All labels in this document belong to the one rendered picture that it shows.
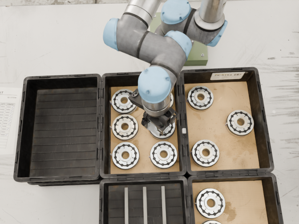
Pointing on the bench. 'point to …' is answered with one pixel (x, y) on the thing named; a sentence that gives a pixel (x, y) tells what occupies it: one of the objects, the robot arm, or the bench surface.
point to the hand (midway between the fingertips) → (155, 120)
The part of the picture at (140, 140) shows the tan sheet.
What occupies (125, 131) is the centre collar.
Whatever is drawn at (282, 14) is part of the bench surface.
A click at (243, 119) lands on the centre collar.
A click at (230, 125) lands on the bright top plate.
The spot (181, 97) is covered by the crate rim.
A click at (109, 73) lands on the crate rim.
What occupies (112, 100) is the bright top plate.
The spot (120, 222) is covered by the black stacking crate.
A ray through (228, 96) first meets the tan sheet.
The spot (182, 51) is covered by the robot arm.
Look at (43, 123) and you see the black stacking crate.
